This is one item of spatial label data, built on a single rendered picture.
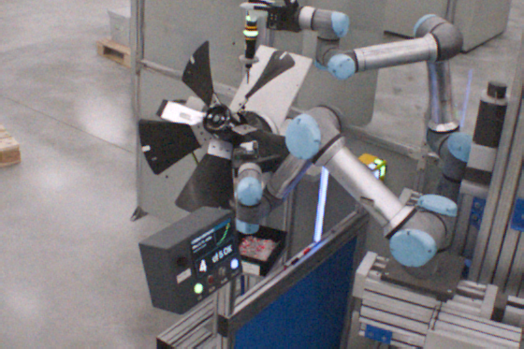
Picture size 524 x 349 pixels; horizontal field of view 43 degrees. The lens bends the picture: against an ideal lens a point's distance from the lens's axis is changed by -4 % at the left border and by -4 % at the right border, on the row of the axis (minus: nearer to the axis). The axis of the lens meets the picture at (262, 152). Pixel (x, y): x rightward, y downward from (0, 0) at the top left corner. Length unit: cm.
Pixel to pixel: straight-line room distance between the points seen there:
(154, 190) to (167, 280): 237
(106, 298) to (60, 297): 24
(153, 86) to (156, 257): 218
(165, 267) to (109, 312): 180
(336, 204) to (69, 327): 141
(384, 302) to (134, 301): 173
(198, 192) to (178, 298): 79
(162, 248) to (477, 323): 95
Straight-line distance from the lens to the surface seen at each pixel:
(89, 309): 355
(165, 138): 265
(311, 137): 188
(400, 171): 306
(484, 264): 224
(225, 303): 210
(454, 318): 209
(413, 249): 188
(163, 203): 408
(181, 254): 174
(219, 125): 250
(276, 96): 278
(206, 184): 249
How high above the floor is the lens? 219
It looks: 25 degrees down
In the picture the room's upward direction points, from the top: 4 degrees clockwise
